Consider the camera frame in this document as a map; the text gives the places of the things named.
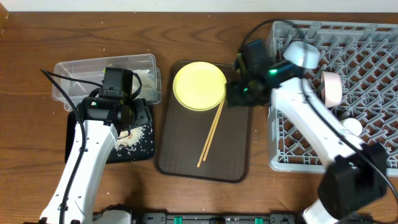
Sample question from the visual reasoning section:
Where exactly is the pile of rice grains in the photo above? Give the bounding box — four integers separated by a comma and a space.
113, 68, 156, 154

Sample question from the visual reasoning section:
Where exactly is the yellow plate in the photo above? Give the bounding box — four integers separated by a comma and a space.
172, 62, 227, 111

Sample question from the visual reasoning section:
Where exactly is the light blue bowl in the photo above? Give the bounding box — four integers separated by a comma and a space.
283, 41, 320, 69

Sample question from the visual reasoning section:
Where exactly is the white bowl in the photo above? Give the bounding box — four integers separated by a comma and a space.
320, 72, 343, 108

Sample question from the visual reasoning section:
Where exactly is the pale green cup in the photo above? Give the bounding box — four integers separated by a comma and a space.
340, 118, 363, 136

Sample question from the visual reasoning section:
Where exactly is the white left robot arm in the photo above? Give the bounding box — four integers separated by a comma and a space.
39, 97, 152, 223

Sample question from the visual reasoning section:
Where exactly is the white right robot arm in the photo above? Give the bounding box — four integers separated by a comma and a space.
226, 58, 397, 223

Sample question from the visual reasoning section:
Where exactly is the black waste tray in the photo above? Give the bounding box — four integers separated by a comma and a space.
65, 111, 155, 172

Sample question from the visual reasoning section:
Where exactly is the clear plastic waste bin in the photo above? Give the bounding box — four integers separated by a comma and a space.
54, 54, 162, 105

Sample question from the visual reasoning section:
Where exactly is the grey plastic dishwasher rack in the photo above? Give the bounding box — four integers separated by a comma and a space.
266, 21, 397, 177

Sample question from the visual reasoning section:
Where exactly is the dark brown serving tray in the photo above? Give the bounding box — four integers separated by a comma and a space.
154, 60, 256, 184

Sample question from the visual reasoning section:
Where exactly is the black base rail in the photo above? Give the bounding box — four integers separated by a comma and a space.
93, 205, 374, 224

